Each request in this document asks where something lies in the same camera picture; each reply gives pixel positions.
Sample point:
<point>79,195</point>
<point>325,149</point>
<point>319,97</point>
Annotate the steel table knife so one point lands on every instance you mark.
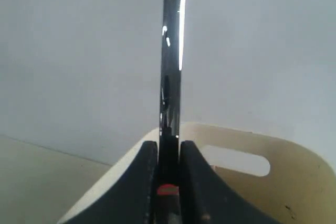
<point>167,207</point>

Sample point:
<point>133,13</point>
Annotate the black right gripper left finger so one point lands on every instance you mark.
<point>124,194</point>

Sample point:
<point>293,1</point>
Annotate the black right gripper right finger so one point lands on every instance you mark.
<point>206,198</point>

